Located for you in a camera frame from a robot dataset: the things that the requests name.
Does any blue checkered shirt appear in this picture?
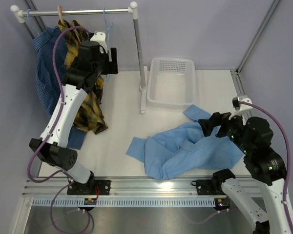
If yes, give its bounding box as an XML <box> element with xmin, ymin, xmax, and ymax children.
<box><xmin>34</xmin><ymin>26</ymin><xmax>86</xmax><ymax>150</ymax></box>

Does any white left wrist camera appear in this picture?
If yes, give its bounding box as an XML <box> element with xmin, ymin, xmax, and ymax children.
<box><xmin>90</xmin><ymin>31</ymin><xmax>108</xmax><ymax>53</ymax></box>

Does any white slotted cable duct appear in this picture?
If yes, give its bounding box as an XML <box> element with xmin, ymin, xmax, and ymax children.
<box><xmin>32</xmin><ymin>197</ymin><xmax>222</xmax><ymax>206</ymax></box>

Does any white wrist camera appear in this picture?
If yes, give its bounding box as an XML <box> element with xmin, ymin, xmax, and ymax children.
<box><xmin>90</xmin><ymin>31</ymin><xmax>108</xmax><ymax>53</ymax></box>
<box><xmin>229</xmin><ymin>96</ymin><xmax>252</xmax><ymax>120</ymax></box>

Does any aluminium frame post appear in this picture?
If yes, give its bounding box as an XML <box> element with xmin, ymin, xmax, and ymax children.
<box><xmin>230</xmin><ymin>0</ymin><xmax>283</xmax><ymax>103</ymax></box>

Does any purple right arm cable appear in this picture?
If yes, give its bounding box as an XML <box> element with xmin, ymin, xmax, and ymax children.
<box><xmin>185</xmin><ymin>102</ymin><xmax>293</xmax><ymax>234</ymax></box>

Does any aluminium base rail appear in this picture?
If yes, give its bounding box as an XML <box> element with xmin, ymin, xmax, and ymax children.
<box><xmin>21</xmin><ymin>175</ymin><xmax>267</xmax><ymax>197</ymax></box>

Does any light blue wire hanger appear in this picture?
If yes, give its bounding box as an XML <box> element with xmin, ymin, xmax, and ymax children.
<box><xmin>103</xmin><ymin>6</ymin><xmax>114</xmax><ymax>82</ymax></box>

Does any yellow plaid shirt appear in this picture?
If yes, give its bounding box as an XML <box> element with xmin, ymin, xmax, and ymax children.
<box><xmin>58</xmin><ymin>20</ymin><xmax>108</xmax><ymax>134</ymax></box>

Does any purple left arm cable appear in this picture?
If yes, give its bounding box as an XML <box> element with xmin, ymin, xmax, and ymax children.
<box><xmin>26</xmin><ymin>26</ymin><xmax>95</xmax><ymax>234</ymax></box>

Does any wooden hanger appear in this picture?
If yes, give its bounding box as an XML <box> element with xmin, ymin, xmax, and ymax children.
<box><xmin>57</xmin><ymin>5</ymin><xmax>64</xmax><ymax>25</ymax></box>

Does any blue wire hanger left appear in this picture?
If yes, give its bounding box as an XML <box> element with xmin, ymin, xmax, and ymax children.
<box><xmin>26</xmin><ymin>9</ymin><xmax>41</xmax><ymax>36</ymax></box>

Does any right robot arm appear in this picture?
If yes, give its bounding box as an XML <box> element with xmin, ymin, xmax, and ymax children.
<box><xmin>196</xmin><ymin>112</ymin><xmax>293</xmax><ymax>234</ymax></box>

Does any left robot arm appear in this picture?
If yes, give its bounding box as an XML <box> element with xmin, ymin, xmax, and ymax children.
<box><xmin>29</xmin><ymin>41</ymin><xmax>118</xmax><ymax>195</ymax></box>

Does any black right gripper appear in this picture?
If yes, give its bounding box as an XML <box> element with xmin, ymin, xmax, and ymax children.
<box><xmin>198</xmin><ymin>108</ymin><xmax>252</xmax><ymax>154</ymax></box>

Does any light blue shirt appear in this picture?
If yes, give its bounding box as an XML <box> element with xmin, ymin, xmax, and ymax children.
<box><xmin>126</xmin><ymin>105</ymin><xmax>243</xmax><ymax>180</ymax></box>

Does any white clothes rack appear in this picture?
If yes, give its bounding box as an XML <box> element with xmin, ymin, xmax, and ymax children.
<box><xmin>10</xmin><ymin>1</ymin><xmax>147</xmax><ymax>114</ymax></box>

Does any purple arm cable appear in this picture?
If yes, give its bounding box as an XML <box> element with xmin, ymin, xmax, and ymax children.
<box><xmin>185</xmin><ymin>102</ymin><xmax>293</xmax><ymax>234</ymax></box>
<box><xmin>26</xmin><ymin>26</ymin><xmax>95</xmax><ymax>234</ymax></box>

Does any white plastic basket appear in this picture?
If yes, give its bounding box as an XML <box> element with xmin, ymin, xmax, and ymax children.
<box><xmin>147</xmin><ymin>58</ymin><xmax>195</xmax><ymax>108</ymax></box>

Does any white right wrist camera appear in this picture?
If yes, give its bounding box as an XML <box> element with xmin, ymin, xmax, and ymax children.
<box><xmin>229</xmin><ymin>96</ymin><xmax>252</xmax><ymax>120</ymax></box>

